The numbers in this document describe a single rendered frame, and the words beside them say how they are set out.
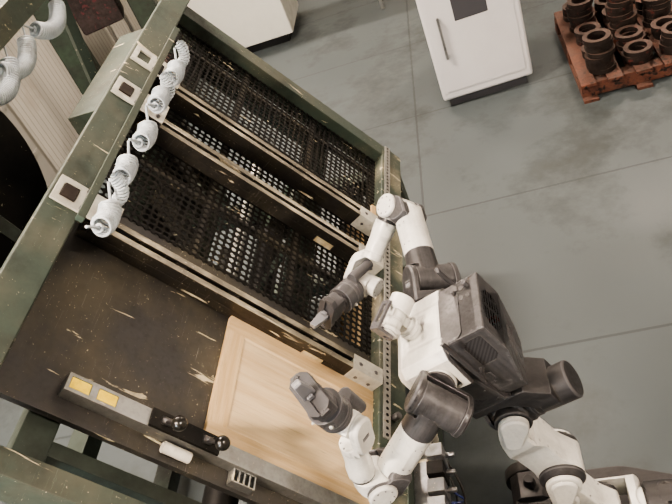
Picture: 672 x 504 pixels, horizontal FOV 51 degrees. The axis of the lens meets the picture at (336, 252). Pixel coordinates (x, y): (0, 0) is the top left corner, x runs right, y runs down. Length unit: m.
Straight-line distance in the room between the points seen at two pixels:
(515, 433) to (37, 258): 1.38
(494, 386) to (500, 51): 3.58
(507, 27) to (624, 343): 2.49
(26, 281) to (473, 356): 1.11
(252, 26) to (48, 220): 5.63
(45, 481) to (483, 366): 1.07
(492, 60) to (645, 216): 1.74
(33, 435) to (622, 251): 3.00
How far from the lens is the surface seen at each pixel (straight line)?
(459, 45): 5.17
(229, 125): 2.75
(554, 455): 2.35
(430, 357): 1.84
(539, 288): 3.82
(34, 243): 1.92
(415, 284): 2.03
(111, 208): 1.95
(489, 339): 1.82
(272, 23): 7.39
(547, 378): 2.11
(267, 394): 2.14
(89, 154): 2.21
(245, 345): 2.18
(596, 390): 3.39
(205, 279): 2.18
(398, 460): 1.87
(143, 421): 1.85
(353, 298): 2.21
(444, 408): 1.77
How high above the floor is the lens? 2.74
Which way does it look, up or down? 38 degrees down
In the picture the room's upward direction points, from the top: 25 degrees counter-clockwise
